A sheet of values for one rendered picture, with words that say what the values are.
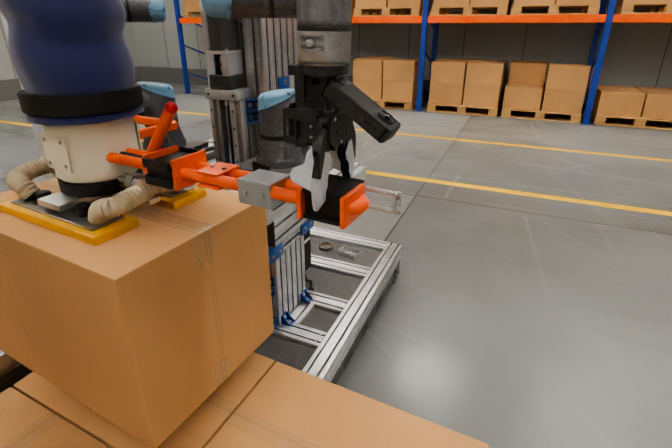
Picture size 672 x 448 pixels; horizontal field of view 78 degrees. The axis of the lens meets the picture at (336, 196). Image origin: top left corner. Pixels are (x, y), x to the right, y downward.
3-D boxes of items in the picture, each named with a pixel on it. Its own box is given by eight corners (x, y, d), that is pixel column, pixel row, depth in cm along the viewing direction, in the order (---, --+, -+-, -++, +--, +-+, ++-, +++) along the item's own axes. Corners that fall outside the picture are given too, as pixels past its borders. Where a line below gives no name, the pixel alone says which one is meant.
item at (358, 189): (296, 218, 66) (295, 189, 64) (320, 202, 72) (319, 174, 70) (344, 230, 62) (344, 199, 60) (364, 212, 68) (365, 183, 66)
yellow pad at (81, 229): (0, 211, 93) (-7, 191, 92) (46, 196, 102) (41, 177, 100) (95, 247, 78) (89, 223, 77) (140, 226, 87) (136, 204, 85)
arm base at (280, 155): (272, 153, 147) (270, 125, 144) (310, 158, 142) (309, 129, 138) (247, 165, 135) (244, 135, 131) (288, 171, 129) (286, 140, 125)
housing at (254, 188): (237, 203, 72) (235, 178, 70) (261, 190, 78) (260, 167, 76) (270, 211, 69) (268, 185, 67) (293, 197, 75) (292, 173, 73)
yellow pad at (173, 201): (82, 185, 109) (78, 167, 107) (117, 174, 117) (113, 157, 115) (175, 210, 94) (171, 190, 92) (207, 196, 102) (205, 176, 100)
